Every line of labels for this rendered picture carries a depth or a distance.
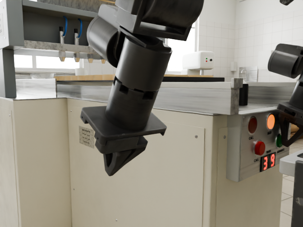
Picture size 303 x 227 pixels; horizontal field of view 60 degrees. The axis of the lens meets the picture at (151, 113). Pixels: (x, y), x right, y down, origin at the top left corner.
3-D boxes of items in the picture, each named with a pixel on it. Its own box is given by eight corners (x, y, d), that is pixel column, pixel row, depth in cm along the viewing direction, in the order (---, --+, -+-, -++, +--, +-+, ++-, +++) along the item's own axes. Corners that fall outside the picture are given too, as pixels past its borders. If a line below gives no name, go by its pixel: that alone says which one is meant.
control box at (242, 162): (224, 178, 55) (226, 112, 53) (276, 156, 70) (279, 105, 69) (240, 183, 52) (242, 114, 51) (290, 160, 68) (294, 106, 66)
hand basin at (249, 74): (271, 110, 498) (275, 50, 484) (259, 111, 480) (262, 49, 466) (231, 105, 584) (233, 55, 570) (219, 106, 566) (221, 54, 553)
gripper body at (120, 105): (77, 119, 34) (89, 67, 31) (139, 113, 41) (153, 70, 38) (99, 150, 30) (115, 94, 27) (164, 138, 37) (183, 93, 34)
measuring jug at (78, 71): (84, 83, 353) (84, 67, 350) (73, 83, 359) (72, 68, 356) (90, 82, 366) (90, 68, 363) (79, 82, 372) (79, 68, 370)
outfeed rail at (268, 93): (39, 88, 218) (38, 80, 217) (42, 88, 220) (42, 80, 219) (297, 106, 66) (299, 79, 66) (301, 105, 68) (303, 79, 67)
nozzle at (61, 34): (57, 61, 106) (55, 15, 104) (65, 62, 108) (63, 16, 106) (63, 61, 101) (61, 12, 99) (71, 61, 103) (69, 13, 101)
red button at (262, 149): (251, 155, 56) (251, 141, 56) (258, 152, 58) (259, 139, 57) (258, 156, 55) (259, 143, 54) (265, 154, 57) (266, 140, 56)
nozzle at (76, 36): (72, 62, 110) (71, 18, 108) (79, 62, 112) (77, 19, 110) (78, 61, 105) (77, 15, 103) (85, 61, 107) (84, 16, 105)
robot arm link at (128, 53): (147, 41, 26) (185, 46, 30) (113, 19, 30) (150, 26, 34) (128, 100, 29) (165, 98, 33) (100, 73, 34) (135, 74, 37)
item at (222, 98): (-1, 89, 199) (-2, 80, 198) (3, 89, 201) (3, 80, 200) (232, 115, 48) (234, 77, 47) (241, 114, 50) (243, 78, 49)
